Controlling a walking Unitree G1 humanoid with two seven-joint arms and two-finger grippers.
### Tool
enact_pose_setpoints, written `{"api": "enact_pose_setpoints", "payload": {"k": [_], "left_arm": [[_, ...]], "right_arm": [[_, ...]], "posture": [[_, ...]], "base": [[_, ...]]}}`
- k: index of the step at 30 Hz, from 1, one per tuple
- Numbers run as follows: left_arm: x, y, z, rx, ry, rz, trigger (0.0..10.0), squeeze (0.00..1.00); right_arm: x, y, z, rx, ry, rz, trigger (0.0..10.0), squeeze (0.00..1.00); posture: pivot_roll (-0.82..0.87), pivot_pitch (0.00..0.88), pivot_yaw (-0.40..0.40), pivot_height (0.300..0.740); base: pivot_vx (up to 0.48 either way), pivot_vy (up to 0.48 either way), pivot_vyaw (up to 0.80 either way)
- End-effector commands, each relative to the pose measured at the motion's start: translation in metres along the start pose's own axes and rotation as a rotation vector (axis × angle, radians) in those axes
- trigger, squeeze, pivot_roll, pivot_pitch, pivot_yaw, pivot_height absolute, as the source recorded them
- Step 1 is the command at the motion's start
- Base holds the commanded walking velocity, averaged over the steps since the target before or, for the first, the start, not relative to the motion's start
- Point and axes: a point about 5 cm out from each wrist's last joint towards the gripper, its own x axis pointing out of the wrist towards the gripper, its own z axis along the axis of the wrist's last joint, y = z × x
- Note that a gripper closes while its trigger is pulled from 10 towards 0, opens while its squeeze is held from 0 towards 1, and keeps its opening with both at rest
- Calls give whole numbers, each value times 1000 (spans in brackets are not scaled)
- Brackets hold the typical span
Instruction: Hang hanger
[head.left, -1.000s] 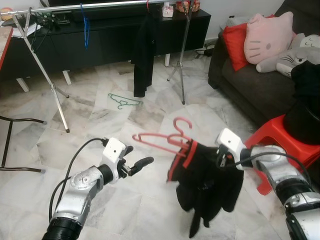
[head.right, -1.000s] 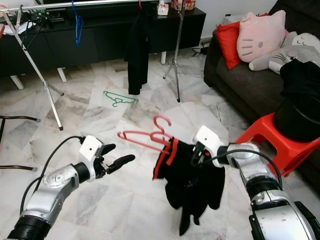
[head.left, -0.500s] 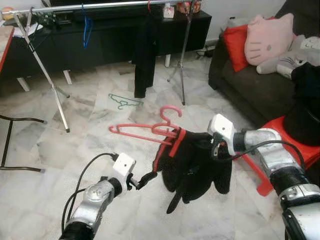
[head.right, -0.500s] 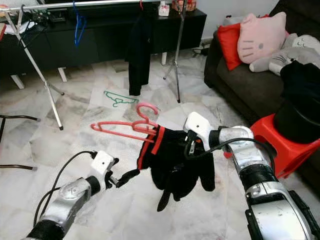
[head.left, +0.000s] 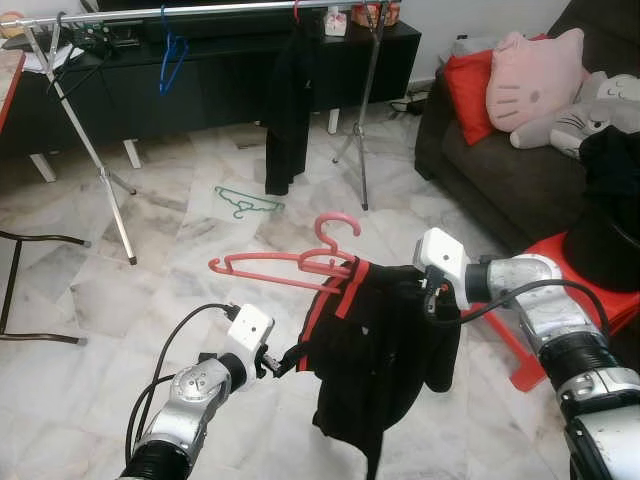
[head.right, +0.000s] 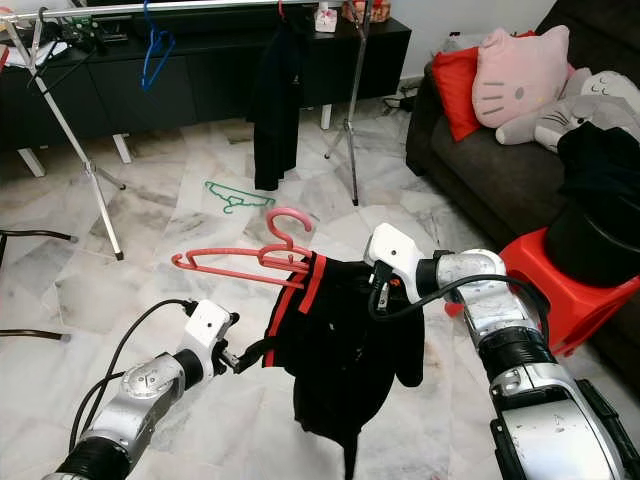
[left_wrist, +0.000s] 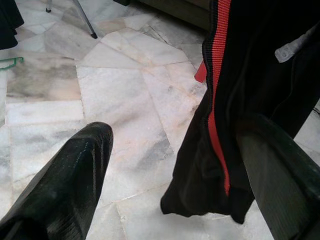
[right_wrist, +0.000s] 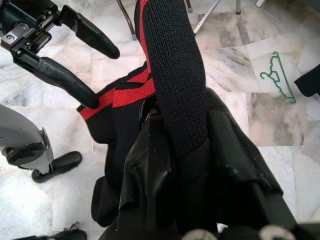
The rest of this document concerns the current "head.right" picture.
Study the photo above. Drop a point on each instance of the black shirt with logo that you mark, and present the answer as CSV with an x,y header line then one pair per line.
x,y
275,110

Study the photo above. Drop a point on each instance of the pink cat face pillow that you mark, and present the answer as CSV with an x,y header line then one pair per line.
x,y
520,75

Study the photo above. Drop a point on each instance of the red robed figurine statue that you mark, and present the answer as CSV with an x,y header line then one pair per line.
x,y
365,10

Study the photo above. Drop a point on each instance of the white pink tissue box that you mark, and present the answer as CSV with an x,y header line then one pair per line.
x,y
325,17

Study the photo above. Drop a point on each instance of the red cushion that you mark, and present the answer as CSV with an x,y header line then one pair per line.
x,y
458,95

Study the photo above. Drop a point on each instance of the black low tv cabinet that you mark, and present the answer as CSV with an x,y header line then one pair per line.
x,y
210,80

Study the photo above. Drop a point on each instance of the silver metal clothes rack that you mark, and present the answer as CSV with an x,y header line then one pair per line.
x,y
210,10

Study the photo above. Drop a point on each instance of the black shirt with red trim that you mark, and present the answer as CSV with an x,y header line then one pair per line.
x,y
340,360

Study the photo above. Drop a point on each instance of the blue clothes hanger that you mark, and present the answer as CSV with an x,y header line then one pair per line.
x,y
150,60

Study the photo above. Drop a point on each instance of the red plastic stool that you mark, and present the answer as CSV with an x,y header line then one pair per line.
x,y
590,300

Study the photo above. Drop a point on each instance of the green clothes hanger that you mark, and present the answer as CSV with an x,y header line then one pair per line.
x,y
240,200

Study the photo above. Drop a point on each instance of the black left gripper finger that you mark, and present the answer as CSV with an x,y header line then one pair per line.
x,y
251,366
258,350

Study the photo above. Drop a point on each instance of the dark brown fabric sofa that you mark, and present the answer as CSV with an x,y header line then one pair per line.
x,y
490,180

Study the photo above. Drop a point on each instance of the white lace covered box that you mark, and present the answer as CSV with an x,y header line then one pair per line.
x,y
455,42

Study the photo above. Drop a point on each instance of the black power adapter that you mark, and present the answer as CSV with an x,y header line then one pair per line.
x,y
410,100

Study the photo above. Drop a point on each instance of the plain black shirt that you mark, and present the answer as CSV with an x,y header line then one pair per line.
x,y
600,170

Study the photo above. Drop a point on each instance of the grey white plush animal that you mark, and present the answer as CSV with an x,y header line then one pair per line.
x,y
565,120

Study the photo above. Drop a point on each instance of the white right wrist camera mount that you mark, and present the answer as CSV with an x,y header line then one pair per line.
x,y
400,250

